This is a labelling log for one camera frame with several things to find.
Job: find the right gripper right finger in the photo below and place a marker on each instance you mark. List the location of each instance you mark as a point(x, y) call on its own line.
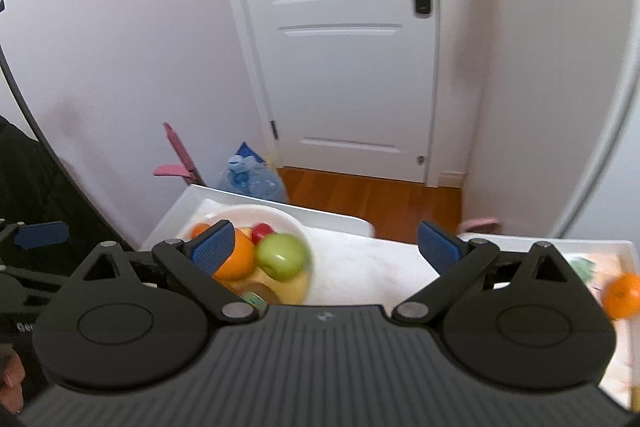
point(459, 266)

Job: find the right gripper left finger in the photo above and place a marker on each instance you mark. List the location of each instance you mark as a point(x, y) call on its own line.
point(194, 263)

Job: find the large orange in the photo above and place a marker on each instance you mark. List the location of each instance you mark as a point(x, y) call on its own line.
point(241, 263)

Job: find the brown kiwi with sticker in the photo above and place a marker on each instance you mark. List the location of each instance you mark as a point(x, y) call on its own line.
point(256, 301)

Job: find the small red tomato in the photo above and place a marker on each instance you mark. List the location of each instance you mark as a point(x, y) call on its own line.
point(260, 231)

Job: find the person's left hand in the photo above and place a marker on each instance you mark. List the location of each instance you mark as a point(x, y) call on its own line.
point(12, 375)

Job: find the small orange tangerine in plate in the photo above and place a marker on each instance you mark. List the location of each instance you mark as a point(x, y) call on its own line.
point(199, 229)

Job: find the pink slipper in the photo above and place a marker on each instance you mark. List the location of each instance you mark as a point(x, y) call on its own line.
point(487, 225)

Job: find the white duck pattern plate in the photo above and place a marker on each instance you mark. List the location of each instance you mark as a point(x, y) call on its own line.
point(244, 217)

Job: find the green apple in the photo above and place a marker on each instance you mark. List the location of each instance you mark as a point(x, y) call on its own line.
point(282, 256)

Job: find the floral white tablecloth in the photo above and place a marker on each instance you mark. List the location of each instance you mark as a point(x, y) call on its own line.
point(350, 269)

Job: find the small tangerine on table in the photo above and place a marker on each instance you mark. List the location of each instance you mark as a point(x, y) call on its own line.
point(621, 298)

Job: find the white door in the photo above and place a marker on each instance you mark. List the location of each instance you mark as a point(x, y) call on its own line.
point(358, 86)

